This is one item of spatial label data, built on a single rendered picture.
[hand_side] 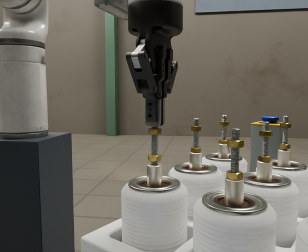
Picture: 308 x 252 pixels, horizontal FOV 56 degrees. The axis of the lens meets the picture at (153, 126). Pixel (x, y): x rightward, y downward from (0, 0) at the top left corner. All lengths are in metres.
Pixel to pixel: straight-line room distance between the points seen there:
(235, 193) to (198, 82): 2.49
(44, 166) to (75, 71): 2.54
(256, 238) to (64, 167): 0.42
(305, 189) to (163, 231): 0.27
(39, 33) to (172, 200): 0.40
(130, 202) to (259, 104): 2.54
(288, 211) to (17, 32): 0.53
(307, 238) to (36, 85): 0.49
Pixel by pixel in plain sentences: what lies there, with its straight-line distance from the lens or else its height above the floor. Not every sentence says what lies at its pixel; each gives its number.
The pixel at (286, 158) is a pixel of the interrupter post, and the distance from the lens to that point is 0.58.
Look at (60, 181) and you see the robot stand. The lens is 0.63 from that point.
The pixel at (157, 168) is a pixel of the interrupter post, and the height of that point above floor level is 0.28.
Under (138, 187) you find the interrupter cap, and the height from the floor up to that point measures 0.25.
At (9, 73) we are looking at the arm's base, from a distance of 0.59.
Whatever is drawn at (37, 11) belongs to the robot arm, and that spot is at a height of 0.54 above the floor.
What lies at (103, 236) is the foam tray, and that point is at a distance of 0.45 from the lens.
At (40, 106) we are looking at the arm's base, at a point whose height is 0.36.
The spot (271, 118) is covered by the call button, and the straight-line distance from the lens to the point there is 0.74.
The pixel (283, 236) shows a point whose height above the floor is 0.19.
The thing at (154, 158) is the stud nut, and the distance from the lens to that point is 0.41.
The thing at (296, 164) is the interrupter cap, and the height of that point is 0.25.
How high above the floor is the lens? 0.38
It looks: 6 degrees down
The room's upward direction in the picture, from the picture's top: straight up
